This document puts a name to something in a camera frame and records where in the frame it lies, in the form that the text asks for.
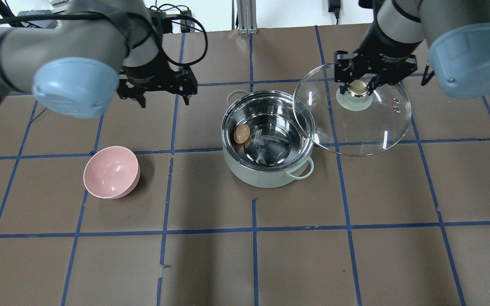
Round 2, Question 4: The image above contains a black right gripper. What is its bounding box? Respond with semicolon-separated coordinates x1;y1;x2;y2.
334;25;418;95

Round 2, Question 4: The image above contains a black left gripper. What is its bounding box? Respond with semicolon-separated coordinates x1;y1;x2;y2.
117;56;198;108

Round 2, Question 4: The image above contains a glass pot lid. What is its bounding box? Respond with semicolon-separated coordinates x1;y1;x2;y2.
292;63;411;156

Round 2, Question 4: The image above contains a beige egg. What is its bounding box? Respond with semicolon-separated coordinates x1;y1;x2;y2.
233;124;251;145

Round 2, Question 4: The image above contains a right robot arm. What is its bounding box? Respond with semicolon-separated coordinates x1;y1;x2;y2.
330;0;490;99

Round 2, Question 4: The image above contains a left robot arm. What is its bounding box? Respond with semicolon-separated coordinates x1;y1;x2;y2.
0;0;198;119

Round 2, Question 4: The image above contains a steel pot with green body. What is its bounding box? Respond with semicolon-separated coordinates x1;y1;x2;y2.
220;90;316;188

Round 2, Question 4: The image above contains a black power adapter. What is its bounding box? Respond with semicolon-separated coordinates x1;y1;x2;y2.
328;0;342;21

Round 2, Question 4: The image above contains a pink bowl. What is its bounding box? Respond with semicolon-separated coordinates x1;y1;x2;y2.
83;146;141;199

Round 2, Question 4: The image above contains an aluminium frame post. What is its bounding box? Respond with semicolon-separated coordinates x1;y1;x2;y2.
236;0;258;35

